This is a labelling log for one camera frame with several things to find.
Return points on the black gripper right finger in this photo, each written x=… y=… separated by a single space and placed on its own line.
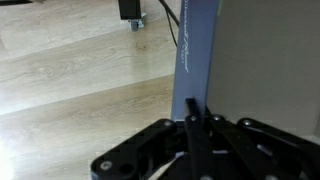
x=260 y=150

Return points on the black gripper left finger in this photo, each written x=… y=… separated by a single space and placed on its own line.
x=150 y=153

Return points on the grey box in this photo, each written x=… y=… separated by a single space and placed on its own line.
x=266 y=60

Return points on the black cart leg with caster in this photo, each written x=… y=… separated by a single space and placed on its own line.
x=130 y=11

